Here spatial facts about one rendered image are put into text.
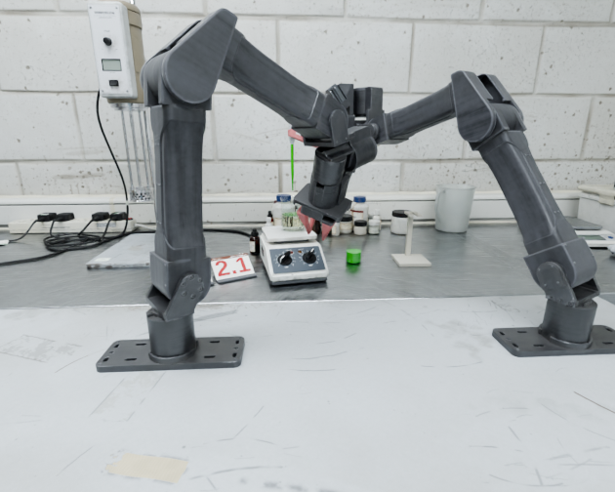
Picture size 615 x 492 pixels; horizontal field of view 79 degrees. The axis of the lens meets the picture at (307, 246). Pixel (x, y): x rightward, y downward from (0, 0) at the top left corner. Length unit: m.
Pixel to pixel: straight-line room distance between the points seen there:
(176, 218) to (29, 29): 1.16
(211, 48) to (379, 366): 0.47
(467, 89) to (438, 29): 0.79
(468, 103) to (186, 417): 0.62
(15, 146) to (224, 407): 1.31
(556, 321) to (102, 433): 0.62
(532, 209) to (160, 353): 0.59
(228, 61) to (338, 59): 0.88
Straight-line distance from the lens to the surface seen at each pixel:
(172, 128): 0.50
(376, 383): 0.53
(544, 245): 0.66
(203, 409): 0.50
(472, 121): 0.70
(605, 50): 1.77
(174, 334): 0.55
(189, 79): 0.49
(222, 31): 0.52
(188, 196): 0.51
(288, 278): 0.81
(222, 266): 0.87
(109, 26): 1.07
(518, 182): 0.68
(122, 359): 0.61
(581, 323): 0.68
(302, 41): 1.39
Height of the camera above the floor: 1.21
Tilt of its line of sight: 17 degrees down
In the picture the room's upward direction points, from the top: straight up
